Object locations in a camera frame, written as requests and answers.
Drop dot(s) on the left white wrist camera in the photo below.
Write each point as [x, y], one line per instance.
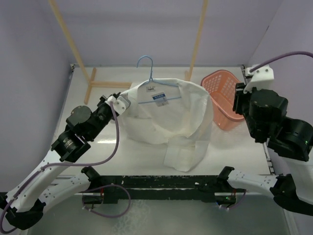
[120, 104]

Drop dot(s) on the white shirt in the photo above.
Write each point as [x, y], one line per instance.
[183, 125]

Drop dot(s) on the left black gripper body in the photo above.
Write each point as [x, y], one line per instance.
[101, 114]

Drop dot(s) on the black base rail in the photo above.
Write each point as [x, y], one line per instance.
[114, 188]

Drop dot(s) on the blue wire hanger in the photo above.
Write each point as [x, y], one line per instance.
[160, 98]

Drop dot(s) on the pink plastic basket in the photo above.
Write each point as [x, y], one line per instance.
[221, 87]

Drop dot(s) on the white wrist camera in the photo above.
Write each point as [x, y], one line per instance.
[120, 104]
[262, 78]

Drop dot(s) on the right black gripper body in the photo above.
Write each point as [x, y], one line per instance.
[241, 99]

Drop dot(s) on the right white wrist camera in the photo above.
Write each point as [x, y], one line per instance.
[262, 78]

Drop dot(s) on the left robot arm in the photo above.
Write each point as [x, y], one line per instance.
[58, 176]

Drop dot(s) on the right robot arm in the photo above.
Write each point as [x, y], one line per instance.
[265, 113]

